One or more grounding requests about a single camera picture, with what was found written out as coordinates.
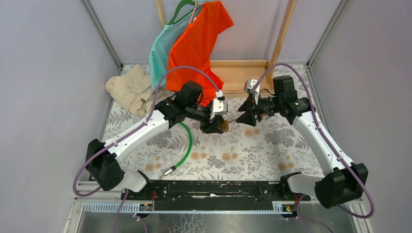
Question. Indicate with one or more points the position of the brass padlock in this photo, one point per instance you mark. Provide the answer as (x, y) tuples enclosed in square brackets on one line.
[(224, 126)]

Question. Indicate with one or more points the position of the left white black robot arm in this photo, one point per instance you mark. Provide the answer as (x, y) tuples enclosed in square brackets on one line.
[(104, 159)]

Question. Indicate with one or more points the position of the floral patterned mat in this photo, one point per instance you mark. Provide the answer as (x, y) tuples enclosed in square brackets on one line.
[(265, 152)]

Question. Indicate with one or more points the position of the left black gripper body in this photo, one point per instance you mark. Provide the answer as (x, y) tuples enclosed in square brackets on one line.
[(201, 115)]

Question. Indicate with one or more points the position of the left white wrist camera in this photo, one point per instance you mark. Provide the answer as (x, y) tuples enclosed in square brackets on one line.
[(219, 105)]

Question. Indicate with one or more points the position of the green clothes hanger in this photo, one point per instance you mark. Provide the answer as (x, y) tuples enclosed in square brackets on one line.
[(179, 7)]

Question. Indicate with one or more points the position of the beige crumpled cloth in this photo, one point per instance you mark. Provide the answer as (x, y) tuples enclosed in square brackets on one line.
[(132, 91)]

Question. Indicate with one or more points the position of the green cable lock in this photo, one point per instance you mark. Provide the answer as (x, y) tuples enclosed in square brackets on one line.
[(187, 148)]

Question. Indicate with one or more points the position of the wooden clothes rack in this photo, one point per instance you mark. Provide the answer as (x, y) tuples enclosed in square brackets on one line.
[(253, 44)]

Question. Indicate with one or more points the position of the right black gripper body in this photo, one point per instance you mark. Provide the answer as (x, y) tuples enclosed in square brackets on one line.
[(268, 105)]

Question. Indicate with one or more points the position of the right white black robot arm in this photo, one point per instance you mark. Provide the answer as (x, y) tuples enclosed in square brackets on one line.
[(343, 179)]

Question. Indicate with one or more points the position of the orange t-shirt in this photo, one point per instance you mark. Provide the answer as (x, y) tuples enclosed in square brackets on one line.
[(194, 47)]

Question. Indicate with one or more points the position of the teal t-shirt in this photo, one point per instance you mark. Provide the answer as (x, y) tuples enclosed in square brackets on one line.
[(162, 45)]

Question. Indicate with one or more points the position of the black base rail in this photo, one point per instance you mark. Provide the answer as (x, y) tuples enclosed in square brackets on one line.
[(214, 195)]

